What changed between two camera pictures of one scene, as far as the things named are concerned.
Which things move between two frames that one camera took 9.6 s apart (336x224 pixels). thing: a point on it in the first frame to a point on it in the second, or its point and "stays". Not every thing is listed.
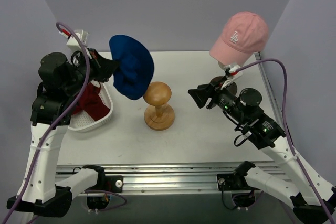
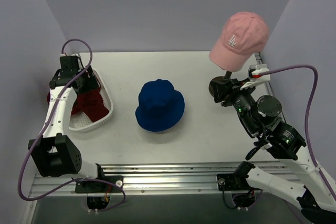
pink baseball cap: (244, 34) stays
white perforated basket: (81, 121) stays
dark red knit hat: (92, 103) stays
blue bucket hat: (135, 71) to (160, 106)
